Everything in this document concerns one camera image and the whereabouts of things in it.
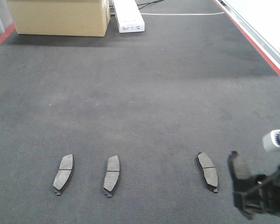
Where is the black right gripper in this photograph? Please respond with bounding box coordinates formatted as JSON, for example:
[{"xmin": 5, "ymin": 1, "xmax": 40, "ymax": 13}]
[{"xmin": 233, "ymin": 165, "xmax": 280, "ymax": 220}]

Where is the long white box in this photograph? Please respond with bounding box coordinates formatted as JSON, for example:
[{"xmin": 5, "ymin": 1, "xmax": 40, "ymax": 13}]
[{"xmin": 112, "ymin": 0, "xmax": 145, "ymax": 33}]

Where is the cardboard box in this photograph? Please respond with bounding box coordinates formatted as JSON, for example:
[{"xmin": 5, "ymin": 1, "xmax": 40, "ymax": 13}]
[{"xmin": 7, "ymin": 0, "xmax": 110, "ymax": 37}]

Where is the white conveyor side rail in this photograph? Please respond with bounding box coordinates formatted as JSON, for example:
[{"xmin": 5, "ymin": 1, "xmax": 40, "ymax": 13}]
[{"xmin": 215, "ymin": 0, "xmax": 280, "ymax": 76}]

